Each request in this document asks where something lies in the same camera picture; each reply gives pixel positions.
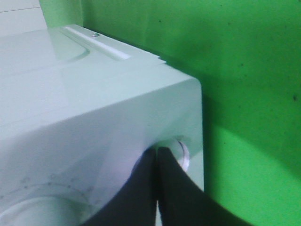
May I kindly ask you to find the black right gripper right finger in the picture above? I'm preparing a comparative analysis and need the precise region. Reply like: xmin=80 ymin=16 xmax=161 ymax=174
xmin=157 ymin=147 xmax=251 ymax=226

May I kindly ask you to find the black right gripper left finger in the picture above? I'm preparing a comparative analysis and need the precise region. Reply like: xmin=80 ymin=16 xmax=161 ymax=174
xmin=82 ymin=148 xmax=158 ymax=226

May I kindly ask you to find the round white door release button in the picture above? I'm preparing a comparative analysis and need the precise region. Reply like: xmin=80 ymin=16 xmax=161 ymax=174
xmin=161 ymin=138 xmax=190 ymax=172

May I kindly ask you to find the white microwave knob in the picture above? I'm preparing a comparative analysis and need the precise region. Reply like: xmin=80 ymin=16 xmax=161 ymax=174
xmin=0 ymin=196 xmax=92 ymax=226

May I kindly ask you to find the white microwave oven body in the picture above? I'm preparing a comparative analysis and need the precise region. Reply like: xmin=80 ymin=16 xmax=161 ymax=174
xmin=0 ymin=24 xmax=204 ymax=216

